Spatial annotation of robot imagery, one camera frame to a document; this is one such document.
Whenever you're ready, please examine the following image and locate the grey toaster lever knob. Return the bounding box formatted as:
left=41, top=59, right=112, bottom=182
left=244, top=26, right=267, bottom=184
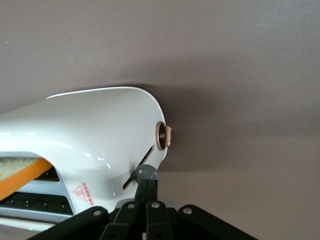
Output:
left=134, top=163, right=160, bottom=183

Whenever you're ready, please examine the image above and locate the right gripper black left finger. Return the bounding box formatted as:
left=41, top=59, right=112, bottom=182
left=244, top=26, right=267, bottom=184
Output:
left=27, top=178, right=150, bottom=240

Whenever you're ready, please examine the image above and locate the brown table cover mat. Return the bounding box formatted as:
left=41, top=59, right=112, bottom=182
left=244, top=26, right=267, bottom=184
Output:
left=0, top=0, right=320, bottom=240

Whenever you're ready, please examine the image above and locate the bread slice with orange crust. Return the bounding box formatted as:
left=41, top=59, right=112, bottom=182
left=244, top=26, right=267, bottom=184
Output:
left=0, top=156, right=55, bottom=201

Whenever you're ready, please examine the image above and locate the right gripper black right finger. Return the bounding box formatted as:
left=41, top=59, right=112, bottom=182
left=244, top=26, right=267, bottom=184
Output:
left=146, top=178, right=258, bottom=240

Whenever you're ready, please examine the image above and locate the white two-slot toaster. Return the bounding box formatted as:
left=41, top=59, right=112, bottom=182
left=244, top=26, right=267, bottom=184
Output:
left=0, top=86, right=173, bottom=233

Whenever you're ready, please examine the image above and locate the copper toaster dial knob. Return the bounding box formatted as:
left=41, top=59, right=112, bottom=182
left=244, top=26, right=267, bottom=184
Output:
left=155, top=120, right=173, bottom=152

